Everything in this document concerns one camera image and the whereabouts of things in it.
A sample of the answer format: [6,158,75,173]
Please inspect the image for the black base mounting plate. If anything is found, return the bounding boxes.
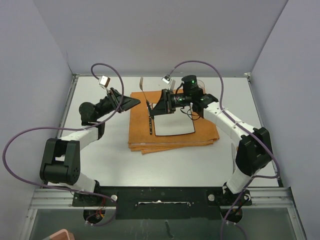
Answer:
[72,186,252,220]

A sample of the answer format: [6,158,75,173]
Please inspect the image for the silver table knife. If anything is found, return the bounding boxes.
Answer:
[231,143,237,173]

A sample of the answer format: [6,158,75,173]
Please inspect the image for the white square plate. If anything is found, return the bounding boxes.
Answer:
[153,107,196,137]

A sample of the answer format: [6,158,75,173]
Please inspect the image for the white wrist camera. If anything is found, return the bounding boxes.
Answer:
[161,74,176,91]
[98,75,111,89]

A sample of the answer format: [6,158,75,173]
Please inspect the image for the pink box corner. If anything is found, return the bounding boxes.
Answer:
[49,229,75,240]

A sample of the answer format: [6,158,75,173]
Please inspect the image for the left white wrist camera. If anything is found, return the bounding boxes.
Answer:
[98,75,111,89]

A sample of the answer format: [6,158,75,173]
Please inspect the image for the clear drinking glass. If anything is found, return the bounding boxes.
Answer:
[197,79,206,93]

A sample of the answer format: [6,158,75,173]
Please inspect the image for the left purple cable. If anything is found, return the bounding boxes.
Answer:
[2,62,125,228]

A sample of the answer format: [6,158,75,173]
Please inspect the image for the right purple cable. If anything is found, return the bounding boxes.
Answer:
[168,59,281,240]

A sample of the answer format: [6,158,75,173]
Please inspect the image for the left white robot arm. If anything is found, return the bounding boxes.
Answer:
[39,88,141,206]

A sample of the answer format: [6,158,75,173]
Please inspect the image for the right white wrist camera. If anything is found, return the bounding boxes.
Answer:
[161,74,176,91]

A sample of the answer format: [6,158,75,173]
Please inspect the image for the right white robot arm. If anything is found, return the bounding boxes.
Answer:
[148,75,272,205]

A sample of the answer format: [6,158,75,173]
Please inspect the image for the silver fork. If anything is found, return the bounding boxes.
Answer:
[148,116,153,135]

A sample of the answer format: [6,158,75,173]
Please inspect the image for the gold fork green handle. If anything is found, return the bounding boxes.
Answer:
[139,76,152,116]

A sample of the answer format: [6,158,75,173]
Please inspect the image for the orange cloth napkin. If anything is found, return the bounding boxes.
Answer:
[128,91,220,154]

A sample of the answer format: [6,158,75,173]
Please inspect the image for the purple cable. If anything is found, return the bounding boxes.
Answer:
[2,62,125,228]
[168,59,281,240]

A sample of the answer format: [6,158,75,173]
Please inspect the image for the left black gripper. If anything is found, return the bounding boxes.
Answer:
[95,87,141,120]

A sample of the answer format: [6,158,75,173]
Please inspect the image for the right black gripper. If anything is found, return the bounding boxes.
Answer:
[150,88,192,116]

